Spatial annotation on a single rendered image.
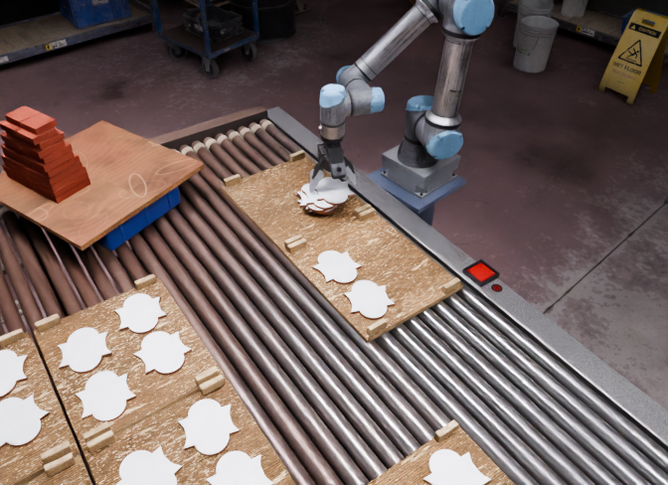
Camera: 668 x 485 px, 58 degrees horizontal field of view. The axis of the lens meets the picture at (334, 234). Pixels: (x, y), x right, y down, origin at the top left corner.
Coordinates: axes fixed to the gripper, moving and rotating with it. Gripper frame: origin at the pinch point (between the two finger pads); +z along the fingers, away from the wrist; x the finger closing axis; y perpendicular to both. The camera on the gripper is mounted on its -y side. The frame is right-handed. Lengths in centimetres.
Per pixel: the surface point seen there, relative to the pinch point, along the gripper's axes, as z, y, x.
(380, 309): 4.9, -49.2, -0.8
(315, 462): 8, -87, 26
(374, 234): 5.9, -17.4, -9.0
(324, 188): -0.4, 1.4, 2.6
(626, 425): 8, -95, -47
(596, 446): 8, -98, -37
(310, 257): 5.9, -23.5, 12.8
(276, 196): 5.9, 9.1, 17.3
